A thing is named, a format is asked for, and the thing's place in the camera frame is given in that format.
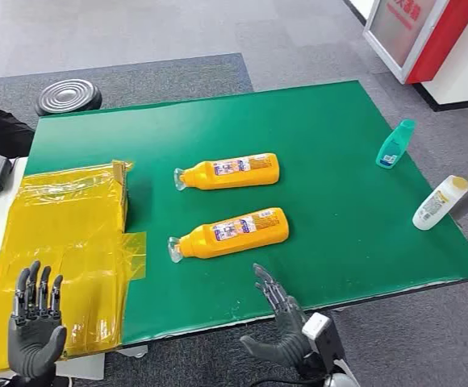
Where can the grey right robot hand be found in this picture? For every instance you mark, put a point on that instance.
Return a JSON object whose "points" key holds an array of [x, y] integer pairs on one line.
{"points": [[292, 334]]}

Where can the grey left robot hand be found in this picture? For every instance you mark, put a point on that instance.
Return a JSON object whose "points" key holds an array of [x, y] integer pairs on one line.
{"points": [[34, 342]]}

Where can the orange bottle with clear cap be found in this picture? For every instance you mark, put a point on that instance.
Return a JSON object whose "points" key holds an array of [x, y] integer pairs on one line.
{"points": [[234, 175], [234, 240]]}

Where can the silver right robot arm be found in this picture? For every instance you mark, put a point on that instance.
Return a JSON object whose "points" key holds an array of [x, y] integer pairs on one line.
{"points": [[341, 381]]}

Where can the white bottle with yellow cap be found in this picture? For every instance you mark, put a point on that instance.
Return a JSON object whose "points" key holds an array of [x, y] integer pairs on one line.
{"points": [[438, 204]]}

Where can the teal plastic bottle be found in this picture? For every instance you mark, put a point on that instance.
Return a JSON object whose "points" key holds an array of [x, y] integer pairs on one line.
{"points": [[395, 143]]}

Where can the white table foot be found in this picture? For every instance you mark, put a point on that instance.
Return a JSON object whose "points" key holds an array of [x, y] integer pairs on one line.
{"points": [[133, 351]]}

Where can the yellow taped cardboard box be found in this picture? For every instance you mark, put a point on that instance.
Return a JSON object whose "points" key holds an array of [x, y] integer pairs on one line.
{"points": [[56, 213]]}

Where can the green table mat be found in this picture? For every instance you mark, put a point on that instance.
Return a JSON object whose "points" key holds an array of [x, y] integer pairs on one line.
{"points": [[339, 187]]}

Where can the person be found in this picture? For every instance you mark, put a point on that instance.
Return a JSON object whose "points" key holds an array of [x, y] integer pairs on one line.
{"points": [[0, 133]]}

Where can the black round ribbed stool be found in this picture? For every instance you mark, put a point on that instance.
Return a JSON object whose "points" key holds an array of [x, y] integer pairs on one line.
{"points": [[67, 97]]}

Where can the red and white display cabinet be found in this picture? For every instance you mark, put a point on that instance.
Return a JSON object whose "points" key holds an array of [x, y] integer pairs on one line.
{"points": [[440, 37]]}

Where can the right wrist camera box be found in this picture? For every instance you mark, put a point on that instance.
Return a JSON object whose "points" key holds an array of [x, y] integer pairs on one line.
{"points": [[326, 342]]}

